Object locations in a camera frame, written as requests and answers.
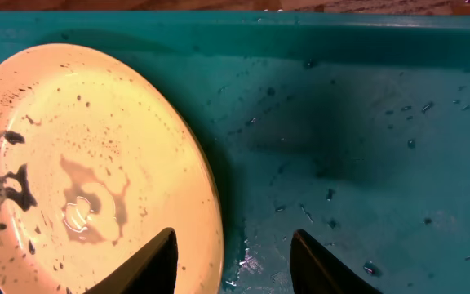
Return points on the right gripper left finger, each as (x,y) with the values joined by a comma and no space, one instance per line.
(152,269)

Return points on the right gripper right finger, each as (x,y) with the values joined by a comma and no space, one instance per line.
(315,270)

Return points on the green rimmed plate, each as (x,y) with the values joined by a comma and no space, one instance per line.
(94,163)

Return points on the teal plastic serving tray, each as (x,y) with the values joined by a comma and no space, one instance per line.
(355,128)

